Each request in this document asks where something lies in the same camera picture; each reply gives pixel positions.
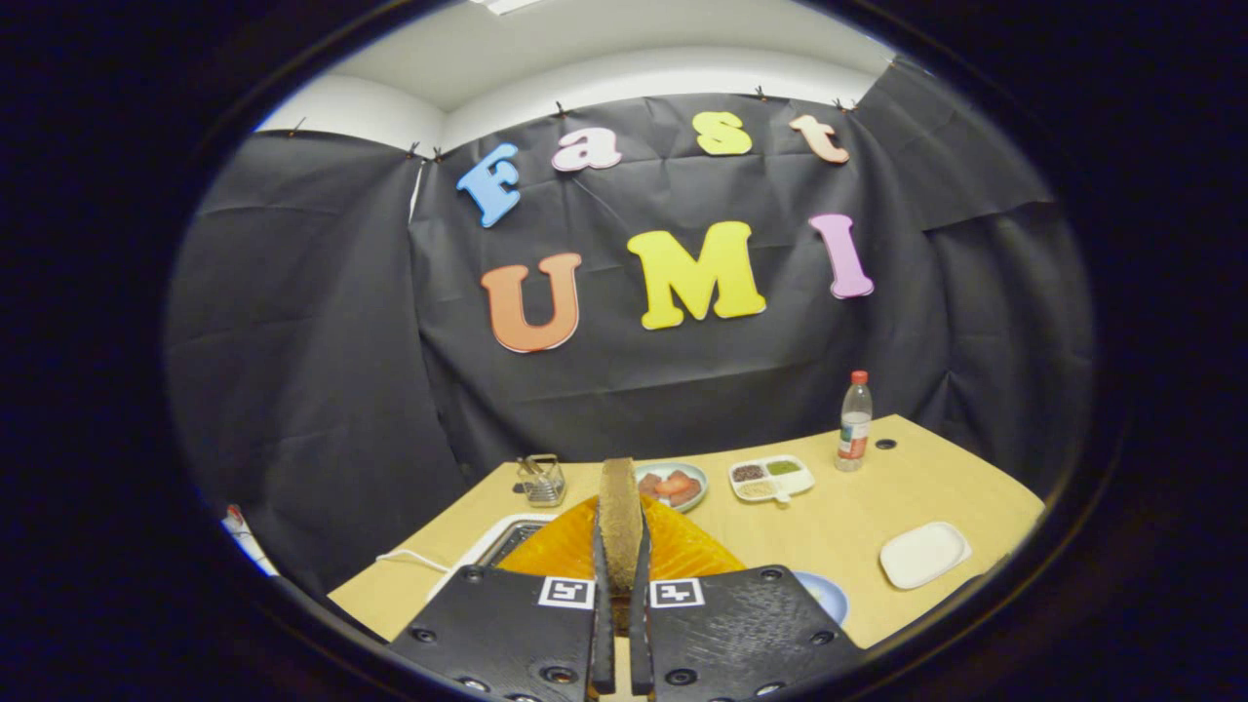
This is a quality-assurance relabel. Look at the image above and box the white compartment dish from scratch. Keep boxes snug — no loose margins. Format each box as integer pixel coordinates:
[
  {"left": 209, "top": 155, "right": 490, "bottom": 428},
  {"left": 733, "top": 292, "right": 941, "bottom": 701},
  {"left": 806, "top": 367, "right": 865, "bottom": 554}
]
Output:
[{"left": 728, "top": 454, "right": 816, "bottom": 505}]

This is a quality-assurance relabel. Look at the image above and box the clear water bottle red cap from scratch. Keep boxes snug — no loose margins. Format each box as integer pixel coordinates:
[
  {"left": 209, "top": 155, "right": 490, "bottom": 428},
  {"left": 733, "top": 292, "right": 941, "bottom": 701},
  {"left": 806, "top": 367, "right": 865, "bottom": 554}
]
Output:
[{"left": 836, "top": 370, "right": 875, "bottom": 473}]

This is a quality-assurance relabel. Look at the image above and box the black backdrop cloth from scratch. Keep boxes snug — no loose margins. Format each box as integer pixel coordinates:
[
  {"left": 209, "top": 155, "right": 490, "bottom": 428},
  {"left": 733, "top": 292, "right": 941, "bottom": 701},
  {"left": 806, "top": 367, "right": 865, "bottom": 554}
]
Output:
[{"left": 164, "top": 58, "right": 1098, "bottom": 596}]

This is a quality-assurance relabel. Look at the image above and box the white toaster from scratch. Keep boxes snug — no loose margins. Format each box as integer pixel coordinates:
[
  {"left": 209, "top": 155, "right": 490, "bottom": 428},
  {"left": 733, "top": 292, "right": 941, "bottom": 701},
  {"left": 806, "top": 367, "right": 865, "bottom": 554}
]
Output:
[{"left": 426, "top": 514, "right": 559, "bottom": 605}]

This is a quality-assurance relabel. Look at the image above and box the brown bread slice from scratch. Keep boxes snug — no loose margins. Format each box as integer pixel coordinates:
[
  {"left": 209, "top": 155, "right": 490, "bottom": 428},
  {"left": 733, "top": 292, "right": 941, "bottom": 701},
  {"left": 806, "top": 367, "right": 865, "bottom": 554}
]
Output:
[{"left": 597, "top": 457, "right": 644, "bottom": 635}]

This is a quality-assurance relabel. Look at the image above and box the white toaster cable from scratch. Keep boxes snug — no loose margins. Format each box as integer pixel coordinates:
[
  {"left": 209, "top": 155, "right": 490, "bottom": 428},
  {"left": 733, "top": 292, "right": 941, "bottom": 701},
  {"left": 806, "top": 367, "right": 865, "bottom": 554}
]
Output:
[{"left": 375, "top": 549, "right": 451, "bottom": 576}]

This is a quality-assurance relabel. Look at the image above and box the wire utensil holder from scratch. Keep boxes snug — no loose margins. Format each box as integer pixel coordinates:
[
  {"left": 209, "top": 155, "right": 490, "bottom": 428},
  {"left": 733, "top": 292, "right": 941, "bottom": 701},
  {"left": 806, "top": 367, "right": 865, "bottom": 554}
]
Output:
[{"left": 514, "top": 453, "right": 567, "bottom": 508}]

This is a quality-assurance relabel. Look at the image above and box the blue round plate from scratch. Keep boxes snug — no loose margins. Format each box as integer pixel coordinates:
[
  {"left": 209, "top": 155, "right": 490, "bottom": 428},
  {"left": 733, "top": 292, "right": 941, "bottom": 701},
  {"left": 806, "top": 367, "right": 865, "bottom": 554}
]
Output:
[{"left": 792, "top": 570, "right": 849, "bottom": 627}]

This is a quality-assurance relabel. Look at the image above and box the white and red object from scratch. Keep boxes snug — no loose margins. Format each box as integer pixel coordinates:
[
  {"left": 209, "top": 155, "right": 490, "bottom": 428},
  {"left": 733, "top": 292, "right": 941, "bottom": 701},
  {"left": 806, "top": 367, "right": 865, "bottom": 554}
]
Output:
[{"left": 222, "top": 504, "right": 279, "bottom": 578}]

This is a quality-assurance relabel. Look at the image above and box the pale green plate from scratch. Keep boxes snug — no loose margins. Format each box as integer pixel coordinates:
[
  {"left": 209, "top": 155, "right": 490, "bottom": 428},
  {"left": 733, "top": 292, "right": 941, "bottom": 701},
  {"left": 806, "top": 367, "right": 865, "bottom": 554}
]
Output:
[{"left": 634, "top": 461, "right": 710, "bottom": 514}]

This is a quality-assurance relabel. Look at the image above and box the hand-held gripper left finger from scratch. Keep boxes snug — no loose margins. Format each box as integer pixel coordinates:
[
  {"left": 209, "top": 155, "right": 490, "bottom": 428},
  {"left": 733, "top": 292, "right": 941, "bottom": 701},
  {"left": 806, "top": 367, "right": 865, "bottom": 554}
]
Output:
[{"left": 388, "top": 495, "right": 617, "bottom": 702}]

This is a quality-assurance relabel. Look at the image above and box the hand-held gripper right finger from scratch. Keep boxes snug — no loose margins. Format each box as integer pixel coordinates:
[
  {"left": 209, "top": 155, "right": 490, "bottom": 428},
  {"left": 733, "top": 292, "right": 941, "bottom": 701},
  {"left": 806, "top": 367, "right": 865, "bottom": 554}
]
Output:
[{"left": 629, "top": 497, "right": 867, "bottom": 702}]

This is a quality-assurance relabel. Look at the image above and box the white rectangular dish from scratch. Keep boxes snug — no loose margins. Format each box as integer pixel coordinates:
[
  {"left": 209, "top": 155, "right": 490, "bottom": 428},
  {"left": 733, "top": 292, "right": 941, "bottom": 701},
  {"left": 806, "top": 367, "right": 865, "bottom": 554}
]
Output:
[{"left": 878, "top": 521, "right": 973, "bottom": 591}]

